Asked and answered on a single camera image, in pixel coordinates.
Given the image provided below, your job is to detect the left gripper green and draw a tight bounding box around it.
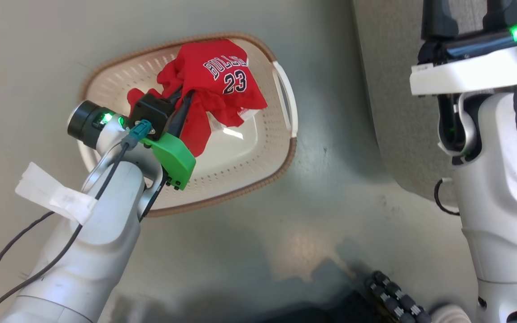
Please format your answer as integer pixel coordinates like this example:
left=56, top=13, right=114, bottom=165
left=140, top=87, right=197, bottom=190

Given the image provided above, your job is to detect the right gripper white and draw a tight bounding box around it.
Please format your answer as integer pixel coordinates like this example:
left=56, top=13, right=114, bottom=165
left=409, top=0, right=517, bottom=96

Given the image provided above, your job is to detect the red Bulls jersey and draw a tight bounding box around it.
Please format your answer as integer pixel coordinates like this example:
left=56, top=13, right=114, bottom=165
left=127, top=39, right=268, bottom=158

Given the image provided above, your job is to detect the grey fabric sofa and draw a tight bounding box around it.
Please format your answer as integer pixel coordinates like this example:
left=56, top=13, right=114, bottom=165
left=353, top=0, right=517, bottom=208

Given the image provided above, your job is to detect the white garment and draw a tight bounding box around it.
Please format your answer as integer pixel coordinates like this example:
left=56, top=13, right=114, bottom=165
left=207, top=108, right=260, bottom=140

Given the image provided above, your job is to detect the cream laundry basket brown rim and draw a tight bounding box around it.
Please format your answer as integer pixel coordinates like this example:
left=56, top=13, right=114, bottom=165
left=78, top=31, right=298, bottom=218

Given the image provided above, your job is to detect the white tape label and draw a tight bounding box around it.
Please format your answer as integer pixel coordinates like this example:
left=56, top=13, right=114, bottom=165
left=15, top=161, right=98, bottom=225

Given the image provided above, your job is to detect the black omni wheel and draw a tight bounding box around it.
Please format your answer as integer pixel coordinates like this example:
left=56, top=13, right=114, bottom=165
left=364, top=270, right=433, bottom=323

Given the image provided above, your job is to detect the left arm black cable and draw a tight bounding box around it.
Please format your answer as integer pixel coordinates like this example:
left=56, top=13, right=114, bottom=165
left=0, top=143, right=170, bottom=323

